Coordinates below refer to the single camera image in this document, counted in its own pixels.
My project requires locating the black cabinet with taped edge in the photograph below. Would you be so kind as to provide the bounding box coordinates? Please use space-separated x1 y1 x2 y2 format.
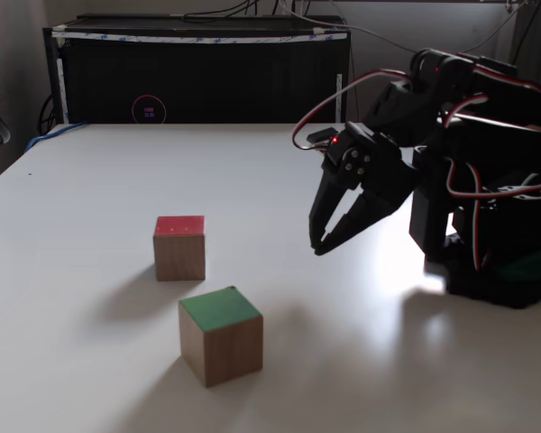
42 14 353 125

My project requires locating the red white black servo cable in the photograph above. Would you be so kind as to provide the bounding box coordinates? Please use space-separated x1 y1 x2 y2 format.
445 155 491 272
291 67 411 152

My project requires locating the red-topped wooden cube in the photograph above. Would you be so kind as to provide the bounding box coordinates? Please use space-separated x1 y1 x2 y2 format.
152 215 207 282

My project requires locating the green-topped wooden cube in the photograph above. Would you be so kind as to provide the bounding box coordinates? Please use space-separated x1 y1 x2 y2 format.
178 285 264 388

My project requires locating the blue cable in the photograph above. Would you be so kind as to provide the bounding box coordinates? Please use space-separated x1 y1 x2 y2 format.
25 121 91 152

